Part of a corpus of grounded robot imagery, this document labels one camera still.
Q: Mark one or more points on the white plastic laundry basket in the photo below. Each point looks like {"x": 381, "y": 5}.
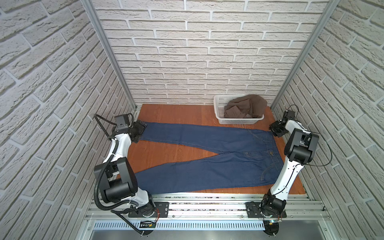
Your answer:
{"x": 220, "y": 101}

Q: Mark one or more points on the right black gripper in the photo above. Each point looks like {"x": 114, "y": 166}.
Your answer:
{"x": 272, "y": 126}

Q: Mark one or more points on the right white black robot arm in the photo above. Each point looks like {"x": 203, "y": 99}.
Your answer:
{"x": 299, "y": 151}

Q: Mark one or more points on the aluminium corner post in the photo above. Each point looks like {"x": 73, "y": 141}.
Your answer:
{"x": 96, "y": 22}
{"x": 326, "y": 15}

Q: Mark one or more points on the brown trousers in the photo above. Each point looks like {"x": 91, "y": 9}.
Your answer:
{"x": 239, "y": 108}

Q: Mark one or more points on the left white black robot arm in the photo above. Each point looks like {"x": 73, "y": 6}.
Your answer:
{"x": 116, "y": 187}

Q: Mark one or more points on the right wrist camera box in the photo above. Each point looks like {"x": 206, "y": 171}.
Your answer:
{"x": 288, "y": 114}

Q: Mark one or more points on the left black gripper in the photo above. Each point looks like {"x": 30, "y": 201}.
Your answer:
{"x": 141, "y": 125}

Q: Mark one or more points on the left aluminium corner post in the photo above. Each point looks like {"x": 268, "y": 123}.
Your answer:
{"x": 96, "y": 22}

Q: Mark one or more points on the aluminium mounting rail frame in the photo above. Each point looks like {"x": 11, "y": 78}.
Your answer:
{"x": 197, "y": 216}

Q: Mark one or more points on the right aluminium corner post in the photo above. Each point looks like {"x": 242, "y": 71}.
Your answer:
{"x": 326, "y": 15}

